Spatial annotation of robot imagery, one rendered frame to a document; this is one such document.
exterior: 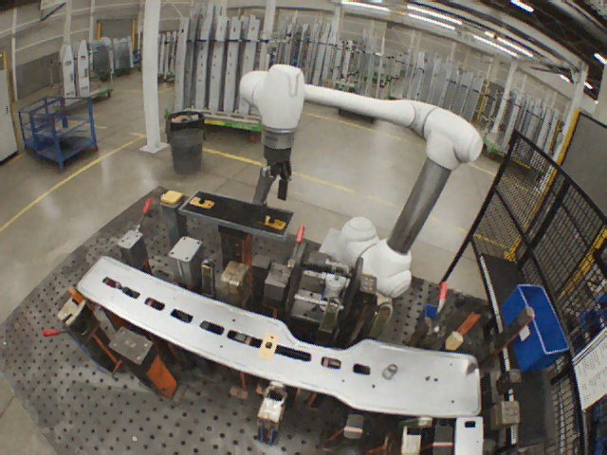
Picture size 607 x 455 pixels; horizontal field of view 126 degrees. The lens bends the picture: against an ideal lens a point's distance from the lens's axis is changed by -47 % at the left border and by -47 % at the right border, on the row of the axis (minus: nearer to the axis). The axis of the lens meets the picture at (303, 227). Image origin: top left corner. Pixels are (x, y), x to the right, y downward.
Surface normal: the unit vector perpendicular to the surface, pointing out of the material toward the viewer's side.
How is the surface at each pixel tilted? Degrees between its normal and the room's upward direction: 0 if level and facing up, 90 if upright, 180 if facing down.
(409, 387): 0
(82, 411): 0
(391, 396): 0
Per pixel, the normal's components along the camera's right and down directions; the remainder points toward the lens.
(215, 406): 0.13, -0.78
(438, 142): -0.84, 0.17
